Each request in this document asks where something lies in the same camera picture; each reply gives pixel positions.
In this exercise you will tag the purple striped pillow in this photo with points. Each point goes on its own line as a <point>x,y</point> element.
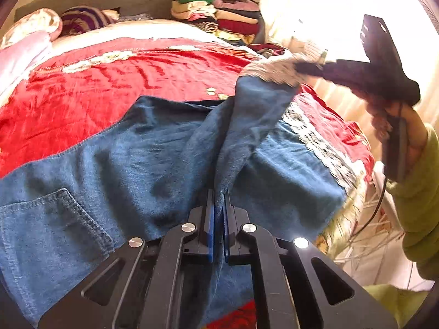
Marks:
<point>82,19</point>

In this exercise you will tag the floral pillow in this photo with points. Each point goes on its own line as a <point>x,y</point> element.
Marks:
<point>44,19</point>

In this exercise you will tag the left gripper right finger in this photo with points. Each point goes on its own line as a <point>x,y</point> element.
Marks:
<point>238,231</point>

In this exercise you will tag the basket of clothes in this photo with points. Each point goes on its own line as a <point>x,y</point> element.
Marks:
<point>268,49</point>

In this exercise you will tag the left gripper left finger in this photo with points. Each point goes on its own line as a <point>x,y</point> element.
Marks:
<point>199,228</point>

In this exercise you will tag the red floral blanket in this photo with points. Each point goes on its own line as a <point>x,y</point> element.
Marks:
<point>59,106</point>

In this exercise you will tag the pink quilt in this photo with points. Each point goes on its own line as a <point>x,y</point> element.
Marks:
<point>17,59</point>

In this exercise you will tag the stack of folded clothes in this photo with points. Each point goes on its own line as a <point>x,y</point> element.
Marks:
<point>238,22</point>

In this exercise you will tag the cream bed sheet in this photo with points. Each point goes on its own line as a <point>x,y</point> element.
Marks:
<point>137,29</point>

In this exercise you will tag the right hand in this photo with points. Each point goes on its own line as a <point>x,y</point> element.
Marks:
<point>417,134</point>

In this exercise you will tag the blue denim pants lace trim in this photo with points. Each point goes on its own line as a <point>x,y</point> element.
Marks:
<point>63,215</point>

